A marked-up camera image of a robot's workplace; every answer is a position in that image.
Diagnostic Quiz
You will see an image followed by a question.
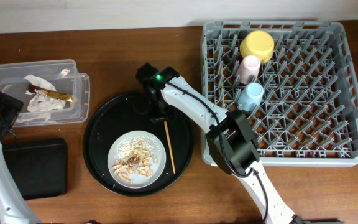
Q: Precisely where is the grey plate with food scraps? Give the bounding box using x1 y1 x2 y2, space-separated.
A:
107 131 167 189

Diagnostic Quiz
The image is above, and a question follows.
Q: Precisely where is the grey plastic dishwasher rack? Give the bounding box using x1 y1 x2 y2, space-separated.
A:
201 21 358 167

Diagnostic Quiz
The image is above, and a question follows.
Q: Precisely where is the light blue cup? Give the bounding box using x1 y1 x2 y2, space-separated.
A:
237 82 264 112

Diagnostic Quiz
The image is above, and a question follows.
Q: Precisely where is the yellow bowl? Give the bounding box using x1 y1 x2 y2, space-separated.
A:
240 30 275 63

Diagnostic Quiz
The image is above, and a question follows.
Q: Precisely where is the clear plastic waste bin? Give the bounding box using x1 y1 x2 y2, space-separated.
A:
0 59 90 127

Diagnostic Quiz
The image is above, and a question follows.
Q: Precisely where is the wooden chopstick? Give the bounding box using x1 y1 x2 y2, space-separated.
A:
164 121 176 174
220 68 225 109

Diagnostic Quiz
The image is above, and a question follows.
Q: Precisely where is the gold snack wrapper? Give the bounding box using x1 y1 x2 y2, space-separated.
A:
28 84 73 105

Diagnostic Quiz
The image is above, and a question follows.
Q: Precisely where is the round black serving tray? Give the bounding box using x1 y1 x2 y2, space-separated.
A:
83 92 194 197

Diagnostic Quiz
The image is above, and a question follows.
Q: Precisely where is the crumpled white tissue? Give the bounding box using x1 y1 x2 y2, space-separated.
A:
16 75 66 123

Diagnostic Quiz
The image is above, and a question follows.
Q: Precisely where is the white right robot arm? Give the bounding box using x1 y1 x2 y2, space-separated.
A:
135 63 301 223

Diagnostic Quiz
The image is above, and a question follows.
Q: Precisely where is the pink cup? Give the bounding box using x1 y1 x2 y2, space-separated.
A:
237 55 260 85

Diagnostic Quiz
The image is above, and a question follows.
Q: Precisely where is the black rectangular box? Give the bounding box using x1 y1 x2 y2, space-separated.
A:
2 138 68 200

